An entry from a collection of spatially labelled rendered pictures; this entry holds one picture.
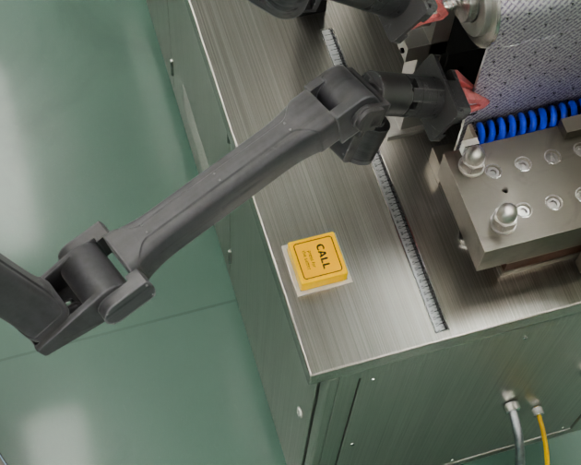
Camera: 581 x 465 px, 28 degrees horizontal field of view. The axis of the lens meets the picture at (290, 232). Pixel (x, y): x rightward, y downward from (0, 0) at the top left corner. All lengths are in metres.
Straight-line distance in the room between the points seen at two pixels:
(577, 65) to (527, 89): 0.07
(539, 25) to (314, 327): 0.51
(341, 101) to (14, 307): 0.46
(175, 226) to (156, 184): 1.39
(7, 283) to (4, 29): 1.83
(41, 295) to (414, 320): 0.57
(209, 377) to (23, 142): 0.75
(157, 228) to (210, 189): 0.08
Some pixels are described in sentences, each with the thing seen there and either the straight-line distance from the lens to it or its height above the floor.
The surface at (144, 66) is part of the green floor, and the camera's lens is 2.95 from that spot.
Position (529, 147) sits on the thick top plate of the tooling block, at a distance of 1.66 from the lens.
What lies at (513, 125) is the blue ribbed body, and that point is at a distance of 1.66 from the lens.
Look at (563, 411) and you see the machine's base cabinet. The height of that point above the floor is 0.28.
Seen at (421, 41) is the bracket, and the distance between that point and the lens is 1.59.
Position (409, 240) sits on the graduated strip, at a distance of 1.70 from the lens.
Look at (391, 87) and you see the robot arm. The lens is 1.49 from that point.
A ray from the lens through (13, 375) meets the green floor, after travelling 2.60.
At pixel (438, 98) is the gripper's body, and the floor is 1.14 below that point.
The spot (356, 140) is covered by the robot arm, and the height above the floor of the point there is 1.12.
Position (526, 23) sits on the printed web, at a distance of 1.50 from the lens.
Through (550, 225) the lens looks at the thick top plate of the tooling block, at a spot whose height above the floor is 1.03.
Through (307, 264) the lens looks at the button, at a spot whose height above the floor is 0.92.
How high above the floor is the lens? 2.40
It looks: 63 degrees down
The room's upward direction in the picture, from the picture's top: 6 degrees clockwise
